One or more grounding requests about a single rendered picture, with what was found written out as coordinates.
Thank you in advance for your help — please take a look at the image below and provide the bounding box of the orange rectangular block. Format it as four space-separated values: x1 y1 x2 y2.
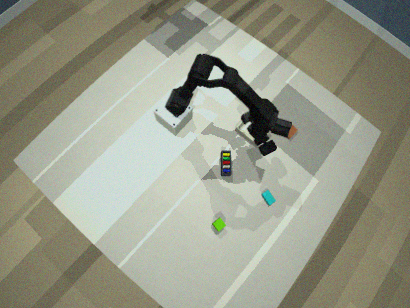
287 125 298 139

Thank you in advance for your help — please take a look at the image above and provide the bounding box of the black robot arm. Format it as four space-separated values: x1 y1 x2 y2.
165 54 292 138

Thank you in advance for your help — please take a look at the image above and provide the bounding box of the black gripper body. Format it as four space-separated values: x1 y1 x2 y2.
241 111 277 156

